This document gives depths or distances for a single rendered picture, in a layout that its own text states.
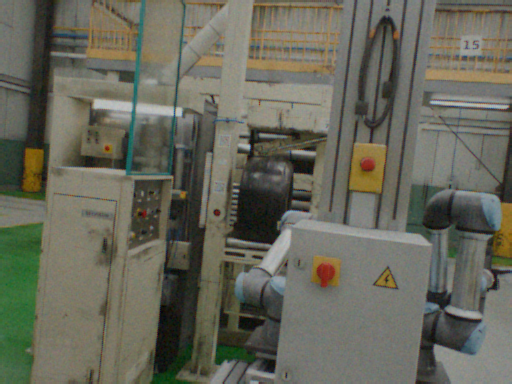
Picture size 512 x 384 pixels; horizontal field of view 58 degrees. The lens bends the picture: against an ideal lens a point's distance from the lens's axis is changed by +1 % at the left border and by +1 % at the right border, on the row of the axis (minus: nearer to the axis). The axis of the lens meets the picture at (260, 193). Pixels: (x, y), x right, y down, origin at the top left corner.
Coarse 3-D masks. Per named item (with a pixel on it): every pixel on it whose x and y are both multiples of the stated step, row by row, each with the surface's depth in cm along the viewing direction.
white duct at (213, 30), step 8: (224, 8) 311; (216, 16) 312; (224, 16) 310; (208, 24) 313; (216, 24) 311; (224, 24) 312; (200, 32) 314; (208, 32) 312; (216, 32) 313; (224, 32) 318; (192, 40) 315; (200, 40) 313; (208, 40) 314; (184, 48) 316; (192, 48) 314; (200, 48) 315; (208, 48) 319; (184, 56) 315; (192, 56) 315; (200, 56) 319; (184, 64) 316; (192, 64) 320; (184, 72) 321
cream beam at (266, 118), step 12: (252, 108) 308; (264, 108) 307; (276, 108) 306; (288, 108) 305; (252, 120) 309; (264, 120) 308; (276, 120) 306; (288, 120) 305; (300, 120) 304; (312, 120) 303; (288, 132) 322; (300, 132) 312; (312, 132) 305; (324, 132) 303
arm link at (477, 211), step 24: (456, 192) 157; (456, 216) 154; (480, 216) 149; (480, 240) 151; (456, 264) 156; (480, 264) 152; (456, 288) 155; (480, 288) 154; (456, 312) 153; (456, 336) 153; (480, 336) 150
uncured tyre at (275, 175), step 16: (256, 160) 277; (272, 160) 278; (288, 160) 287; (256, 176) 268; (272, 176) 267; (288, 176) 271; (240, 192) 269; (256, 192) 265; (272, 192) 264; (288, 192) 270; (240, 208) 268; (256, 208) 265; (272, 208) 263; (288, 208) 309; (240, 224) 272; (256, 224) 268; (272, 224) 266; (256, 240) 279; (272, 240) 275
